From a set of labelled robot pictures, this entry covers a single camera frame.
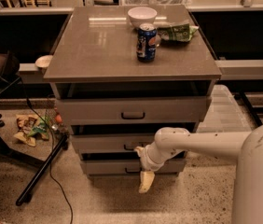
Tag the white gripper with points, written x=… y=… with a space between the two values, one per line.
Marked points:
x=149 y=163

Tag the grey drawer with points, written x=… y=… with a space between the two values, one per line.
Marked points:
x=128 y=167
x=133 y=110
x=111 y=143

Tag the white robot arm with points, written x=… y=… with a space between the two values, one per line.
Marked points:
x=243 y=148

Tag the grey drawer cabinet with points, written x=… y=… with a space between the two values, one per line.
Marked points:
x=96 y=59

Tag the clear plastic storage bin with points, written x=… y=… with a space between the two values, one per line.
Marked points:
x=224 y=115

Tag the black table leg right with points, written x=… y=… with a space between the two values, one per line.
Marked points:
x=250 y=108

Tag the snack wrappers on floor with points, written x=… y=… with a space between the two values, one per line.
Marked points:
x=29 y=127

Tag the blue soda can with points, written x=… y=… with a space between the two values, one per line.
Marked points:
x=146 y=42

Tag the green chip bag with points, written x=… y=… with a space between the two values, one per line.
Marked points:
x=177 y=32

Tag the small white dish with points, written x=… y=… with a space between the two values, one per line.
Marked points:
x=43 y=61

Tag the white bowl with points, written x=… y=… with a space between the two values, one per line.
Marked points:
x=139 y=15

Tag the small wire basket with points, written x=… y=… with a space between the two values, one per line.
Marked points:
x=54 y=119

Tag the black desk frame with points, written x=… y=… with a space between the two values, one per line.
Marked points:
x=13 y=154

